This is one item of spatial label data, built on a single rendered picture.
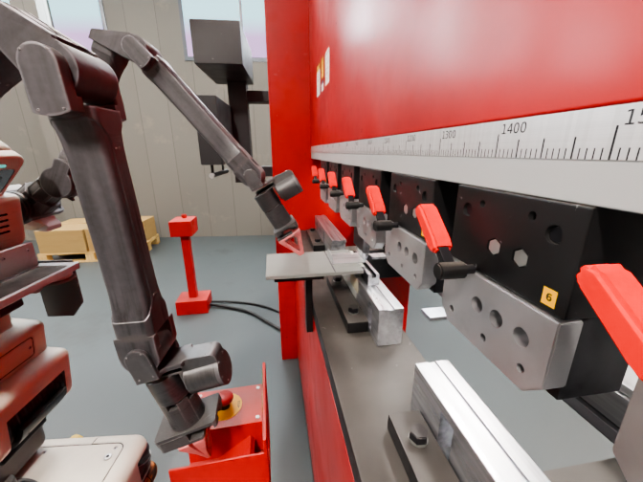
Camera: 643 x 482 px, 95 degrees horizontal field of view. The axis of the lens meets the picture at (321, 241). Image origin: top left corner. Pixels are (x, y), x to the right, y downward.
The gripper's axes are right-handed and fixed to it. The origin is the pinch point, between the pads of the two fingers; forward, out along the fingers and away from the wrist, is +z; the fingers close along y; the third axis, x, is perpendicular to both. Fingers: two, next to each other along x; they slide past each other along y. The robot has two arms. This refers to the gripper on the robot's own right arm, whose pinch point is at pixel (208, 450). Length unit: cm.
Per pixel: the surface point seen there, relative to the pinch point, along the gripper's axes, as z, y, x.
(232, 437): 3.6, 2.7, 4.5
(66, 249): 0, -235, 353
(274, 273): -17.6, 19.6, 29.1
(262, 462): 1.4, 9.9, -4.9
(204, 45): -105, 15, 138
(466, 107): -47, 48, -14
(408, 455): -4.3, 32.6, -16.6
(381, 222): -32, 41, 1
